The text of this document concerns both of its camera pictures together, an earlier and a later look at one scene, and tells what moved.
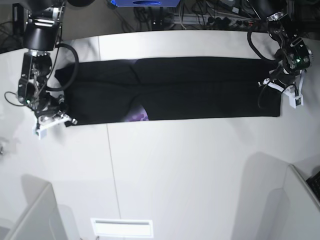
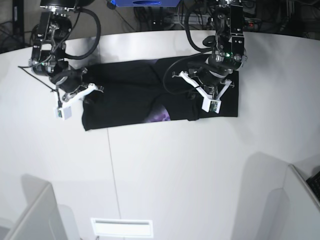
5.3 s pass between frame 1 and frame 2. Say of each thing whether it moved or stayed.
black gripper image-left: moved
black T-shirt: moved
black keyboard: stayed
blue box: stayed
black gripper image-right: moved
